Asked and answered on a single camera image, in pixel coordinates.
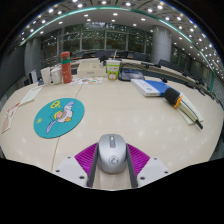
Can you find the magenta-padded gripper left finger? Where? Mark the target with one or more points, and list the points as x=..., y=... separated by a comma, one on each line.
x=85, y=160

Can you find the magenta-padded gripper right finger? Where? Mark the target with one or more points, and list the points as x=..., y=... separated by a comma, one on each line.
x=138, y=159

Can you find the silver computer mouse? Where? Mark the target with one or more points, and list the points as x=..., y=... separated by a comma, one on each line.
x=112, y=155

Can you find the round teal cartoon mouse pad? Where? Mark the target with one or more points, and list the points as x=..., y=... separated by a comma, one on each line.
x=58, y=118

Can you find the black handheld microphone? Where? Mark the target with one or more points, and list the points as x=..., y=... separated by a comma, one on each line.
x=173, y=96

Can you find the blue and white book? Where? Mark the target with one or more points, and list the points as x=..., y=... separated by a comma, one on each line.
x=150, y=87

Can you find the colourful sticker sheet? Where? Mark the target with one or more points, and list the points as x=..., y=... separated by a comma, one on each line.
x=86, y=80

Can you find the white printed paper sheet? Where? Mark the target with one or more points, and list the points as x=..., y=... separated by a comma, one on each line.
x=30, y=96

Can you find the black desk conference microphone unit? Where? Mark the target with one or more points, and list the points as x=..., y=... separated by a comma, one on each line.
x=130, y=75

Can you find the red and white leaflet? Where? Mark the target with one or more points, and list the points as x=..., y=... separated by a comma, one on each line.
x=10, y=118

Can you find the white lidded ceramic mug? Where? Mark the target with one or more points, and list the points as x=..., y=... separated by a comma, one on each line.
x=56, y=76

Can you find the long curved wooden desk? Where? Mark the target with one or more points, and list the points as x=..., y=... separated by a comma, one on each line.
x=156, y=71

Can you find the white cardboard box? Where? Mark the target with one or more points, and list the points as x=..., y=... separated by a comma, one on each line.
x=90, y=69

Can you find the red insulated drink bottle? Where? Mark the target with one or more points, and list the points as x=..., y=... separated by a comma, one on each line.
x=66, y=70

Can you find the green printed cup with straw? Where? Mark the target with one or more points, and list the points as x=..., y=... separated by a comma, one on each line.
x=113, y=70

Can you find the white leaning board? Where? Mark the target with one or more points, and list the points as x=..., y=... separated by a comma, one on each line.
x=33, y=76

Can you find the dark office chairs group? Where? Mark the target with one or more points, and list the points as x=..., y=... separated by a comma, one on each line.
x=141, y=56

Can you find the ceiling lights group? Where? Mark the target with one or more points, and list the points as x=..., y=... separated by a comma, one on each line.
x=115, y=14

